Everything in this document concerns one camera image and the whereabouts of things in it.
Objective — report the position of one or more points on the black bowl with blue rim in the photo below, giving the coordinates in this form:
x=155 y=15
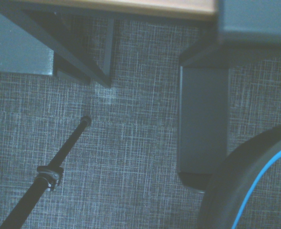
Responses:
x=240 y=181

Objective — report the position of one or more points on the dark grey blurry block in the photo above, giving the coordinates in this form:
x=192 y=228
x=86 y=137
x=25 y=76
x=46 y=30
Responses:
x=254 y=21

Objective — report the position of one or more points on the black metal table frame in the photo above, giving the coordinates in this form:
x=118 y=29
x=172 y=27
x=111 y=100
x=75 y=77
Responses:
x=83 y=62

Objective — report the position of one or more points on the black tripod leg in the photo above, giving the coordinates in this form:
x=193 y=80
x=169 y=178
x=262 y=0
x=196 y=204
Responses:
x=47 y=173

